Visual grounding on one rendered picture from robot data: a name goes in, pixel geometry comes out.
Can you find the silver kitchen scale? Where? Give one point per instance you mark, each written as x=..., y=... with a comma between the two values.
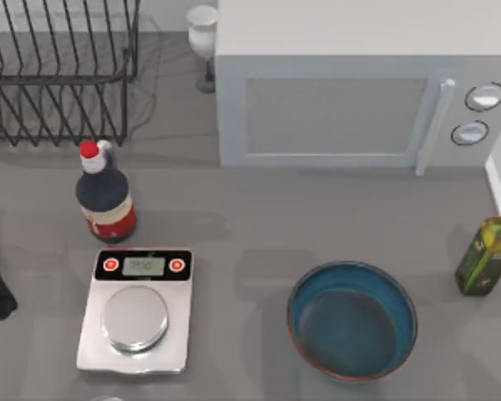
x=135, y=311

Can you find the pale microwave oven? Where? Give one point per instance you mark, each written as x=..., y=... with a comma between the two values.
x=338, y=37

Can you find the blue bowl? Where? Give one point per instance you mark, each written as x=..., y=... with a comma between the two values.
x=352, y=319

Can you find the green oil bottle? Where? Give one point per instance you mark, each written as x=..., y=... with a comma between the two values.
x=486, y=255

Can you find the dark bottle red cap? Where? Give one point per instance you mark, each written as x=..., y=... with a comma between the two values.
x=105, y=200

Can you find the microwave door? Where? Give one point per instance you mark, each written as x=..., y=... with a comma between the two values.
x=334, y=117

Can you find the small microwave knob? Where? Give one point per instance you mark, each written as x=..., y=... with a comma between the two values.
x=469, y=133

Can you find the large microwave knob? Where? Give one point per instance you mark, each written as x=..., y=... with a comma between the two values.
x=484, y=97

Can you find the white goblet glass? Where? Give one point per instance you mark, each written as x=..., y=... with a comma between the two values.
x=201, y=33

